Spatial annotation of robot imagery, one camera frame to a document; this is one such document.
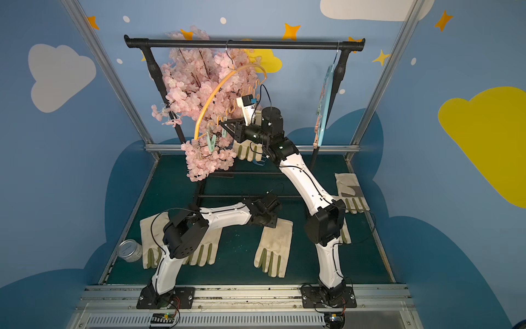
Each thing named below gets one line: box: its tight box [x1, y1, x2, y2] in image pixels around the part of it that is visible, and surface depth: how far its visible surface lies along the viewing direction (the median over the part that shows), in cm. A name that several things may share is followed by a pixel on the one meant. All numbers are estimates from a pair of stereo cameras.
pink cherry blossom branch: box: [150, 26, 261, 182], surface depth 75 cm
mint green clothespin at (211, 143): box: [206, 131, 217, 153], surface depth 66 cm
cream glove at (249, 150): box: [232, 139, 263, 162], surface depth 95 cm
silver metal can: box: [117, 239, 143, 263], surface depth 82 cm
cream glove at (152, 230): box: [139, 211, 170, 270], surface depth 91 cm
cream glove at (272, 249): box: [253, 217, 294, 279], surface depth 88 cm
